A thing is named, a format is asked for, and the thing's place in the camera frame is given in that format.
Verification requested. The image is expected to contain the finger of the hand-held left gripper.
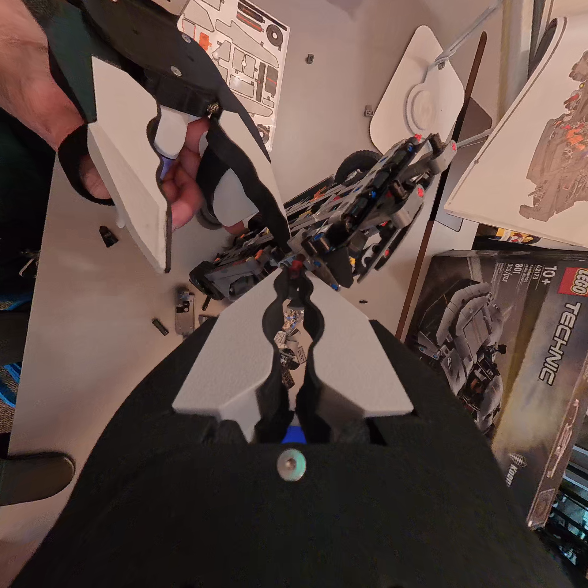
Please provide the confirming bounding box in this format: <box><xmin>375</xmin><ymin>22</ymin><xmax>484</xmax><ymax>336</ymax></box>
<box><xmin>87</xmin><ymin>57</ymin><xmax>174</xmax><ymax>274</ymax></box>
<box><xmin>209</xmin><ymin>103</ymin><xmax>292</xmax><ymax>253</ymax></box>

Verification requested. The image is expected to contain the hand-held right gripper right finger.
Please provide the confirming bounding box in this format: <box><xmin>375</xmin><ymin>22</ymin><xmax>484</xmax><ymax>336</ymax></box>
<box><xmin>296</xmin><ymin>272</ymin><xmax>413</xmax><ymax>443</ymax></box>

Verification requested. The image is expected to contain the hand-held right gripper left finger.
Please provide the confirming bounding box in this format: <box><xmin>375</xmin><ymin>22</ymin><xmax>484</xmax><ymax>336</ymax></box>
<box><xmin>172</xmin><ymin>270</ymin><xmax>295</xmax><ymax>443</ymax></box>

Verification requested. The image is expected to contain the lego car chassis model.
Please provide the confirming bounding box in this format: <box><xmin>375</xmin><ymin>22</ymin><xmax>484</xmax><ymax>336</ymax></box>
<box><xmin>188</xmin><ymin>133</ymin><xmax>458</xmax><ymax>304</ymax></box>

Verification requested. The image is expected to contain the grey lego panel assembly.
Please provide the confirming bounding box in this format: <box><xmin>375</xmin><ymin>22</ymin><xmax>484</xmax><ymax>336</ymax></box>
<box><xmin>175</xmin><ymin>287</ymin><xmax>197</xmax><ymax>336</ymax></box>

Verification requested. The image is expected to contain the pile of loose lego pieces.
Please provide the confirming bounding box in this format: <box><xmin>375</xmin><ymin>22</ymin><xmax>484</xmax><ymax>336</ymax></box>
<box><xmin>273</xmin><ymin>307</ymin><xmax>309</xmax><ymax>391</ymax></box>

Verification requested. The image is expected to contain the dark lego set box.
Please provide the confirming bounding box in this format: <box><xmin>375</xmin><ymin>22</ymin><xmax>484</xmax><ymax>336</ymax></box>
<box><xmin>404</xmin><ymin>249</ymin><xmax>588</xmax><ymax>530</ymax></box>

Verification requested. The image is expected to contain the person's left hand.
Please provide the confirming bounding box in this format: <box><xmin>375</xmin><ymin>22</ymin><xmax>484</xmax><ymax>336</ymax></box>
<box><xmin>0</xmin><ymin>0</ymin><xmax>212</xmax><ymax>231</ymax></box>

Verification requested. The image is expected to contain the sticker sheet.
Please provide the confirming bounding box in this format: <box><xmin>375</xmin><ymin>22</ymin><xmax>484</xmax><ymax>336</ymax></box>
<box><xmin>177</xmin><ymin>0</ymin><xmax>291</xmax><ymax>153</ymax></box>

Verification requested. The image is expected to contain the black chair armrest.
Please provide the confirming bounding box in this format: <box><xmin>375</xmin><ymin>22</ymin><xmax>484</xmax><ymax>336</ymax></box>
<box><xmin>0</xmin><ymin>452</ymin><xmax>76</xmax><ymax>506</ymax></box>

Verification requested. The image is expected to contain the instruction booklet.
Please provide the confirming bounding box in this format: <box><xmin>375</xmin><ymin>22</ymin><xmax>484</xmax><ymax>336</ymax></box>
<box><xmin>445</xmin><ymin>17</ymin><xmax>588</xmax><ymax>249</ymax></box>

